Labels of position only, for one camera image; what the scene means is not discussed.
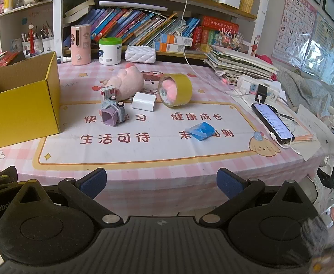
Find colourful flower bouquet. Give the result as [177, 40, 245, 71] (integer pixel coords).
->
[214, 31, 244, 52]

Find stack of paper booklets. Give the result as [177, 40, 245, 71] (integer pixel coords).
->
[203, 45, 279, 86]

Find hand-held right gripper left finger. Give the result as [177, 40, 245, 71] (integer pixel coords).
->
[13, 168, 124, 229]

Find purple toy camera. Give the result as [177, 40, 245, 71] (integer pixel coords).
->
[99, 97, 127, 127]

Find pink printed tablecloth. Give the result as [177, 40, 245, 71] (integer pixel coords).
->
[0, 60, 325, 218]

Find white charger cube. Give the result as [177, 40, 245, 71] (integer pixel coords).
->
[132, 92, 157, 111]

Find white jar green lid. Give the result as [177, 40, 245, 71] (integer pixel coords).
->
[99, 38, 122, 66]

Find pink humidifier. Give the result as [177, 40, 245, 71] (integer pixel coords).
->
[70, 24, 92, 66]

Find red tassel ornament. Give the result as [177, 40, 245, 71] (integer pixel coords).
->
[28, 24, 39, 57]

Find small white red box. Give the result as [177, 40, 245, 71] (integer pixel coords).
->
[100, 86, 118, 101]

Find wall chart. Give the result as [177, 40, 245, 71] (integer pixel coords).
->
[312, 13, 334, 76]

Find alphabet wall poster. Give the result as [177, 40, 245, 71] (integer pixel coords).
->
[272, 0, 318, 63]

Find thick white paged books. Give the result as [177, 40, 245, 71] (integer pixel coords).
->
[63, 0, 96, 24]

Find yellow tape roll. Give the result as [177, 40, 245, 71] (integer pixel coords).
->
[158, 74, 193, 108]

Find white rolled paper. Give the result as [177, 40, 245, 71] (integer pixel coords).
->
[98, 1, 168, 11]

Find white side shelf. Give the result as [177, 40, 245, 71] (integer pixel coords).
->
[0, 0, 55, 55]

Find row of colourful books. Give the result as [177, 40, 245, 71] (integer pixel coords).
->
[78, 6, 201, 47]

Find pink pig plush toy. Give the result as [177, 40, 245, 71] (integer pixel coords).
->
[107, 63, 144, 101]

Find white hanging cable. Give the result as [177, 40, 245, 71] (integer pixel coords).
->
[181, 0, 230, 87]

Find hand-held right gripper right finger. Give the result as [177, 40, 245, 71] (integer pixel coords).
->
[199, 168, 313, 229]

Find black smartphone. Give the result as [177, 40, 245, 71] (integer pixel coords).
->
[251, 103, 295, 145]

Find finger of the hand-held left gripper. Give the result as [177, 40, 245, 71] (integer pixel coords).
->
[0, 166, 19, 196]

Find white power strip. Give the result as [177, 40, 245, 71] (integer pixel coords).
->
[237, 75, 281, 103]

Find orange white carton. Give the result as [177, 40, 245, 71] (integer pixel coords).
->
[152, 41, 185, 53]
[160, 34, 193, 46]

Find white paper sheets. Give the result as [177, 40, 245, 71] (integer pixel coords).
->
[226, 88, 334, 162]

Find red boxed book set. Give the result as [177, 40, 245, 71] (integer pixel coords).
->
[192, 16, 239, 52]

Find blue plastic packet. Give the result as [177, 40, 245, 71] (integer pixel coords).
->
[185, 122, 215, 141]

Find yellow cardboard box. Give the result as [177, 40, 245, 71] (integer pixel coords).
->
[0, 51, 61, 152]

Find white quilted pouch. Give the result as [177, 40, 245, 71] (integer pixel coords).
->
[125, 46, 157, 63]

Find white pen holder cups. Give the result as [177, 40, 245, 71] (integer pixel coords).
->
[22, 26, 55, 55]

